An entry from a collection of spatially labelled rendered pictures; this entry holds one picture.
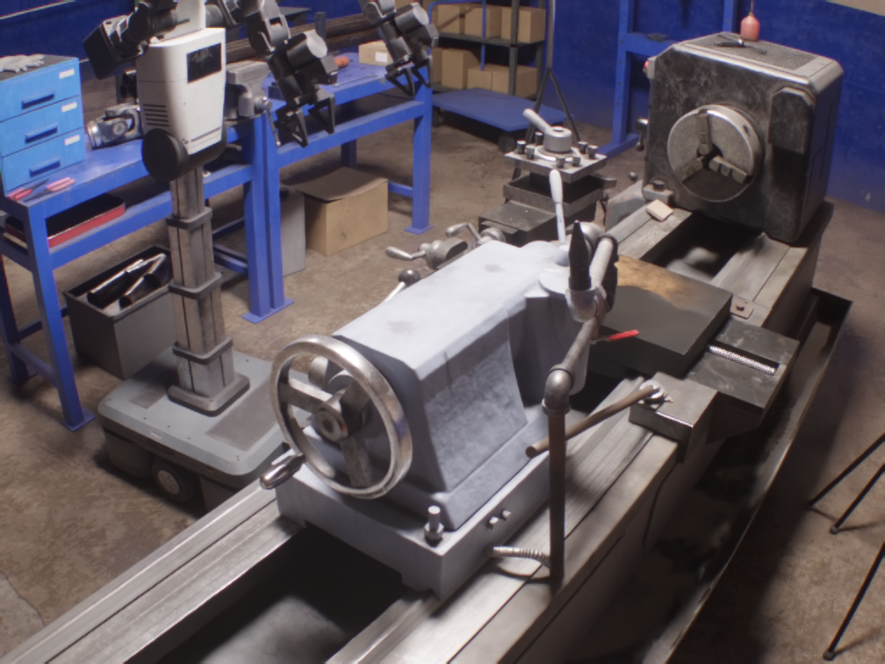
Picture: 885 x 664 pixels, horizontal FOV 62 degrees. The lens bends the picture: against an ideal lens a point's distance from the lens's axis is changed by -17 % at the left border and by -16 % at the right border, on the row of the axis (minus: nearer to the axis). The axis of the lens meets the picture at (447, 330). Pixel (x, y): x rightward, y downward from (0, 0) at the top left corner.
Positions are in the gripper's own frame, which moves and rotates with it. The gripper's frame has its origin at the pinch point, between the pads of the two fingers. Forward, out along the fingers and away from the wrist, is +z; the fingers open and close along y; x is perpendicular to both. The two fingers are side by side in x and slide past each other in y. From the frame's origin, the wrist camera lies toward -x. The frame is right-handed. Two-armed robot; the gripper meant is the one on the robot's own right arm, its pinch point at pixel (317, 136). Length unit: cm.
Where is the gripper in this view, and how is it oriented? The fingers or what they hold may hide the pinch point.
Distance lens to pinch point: 174.3
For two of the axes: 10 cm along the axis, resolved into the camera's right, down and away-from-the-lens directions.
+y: 4.3, -4.4, 7.9
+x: -7.9, 2.3, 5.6
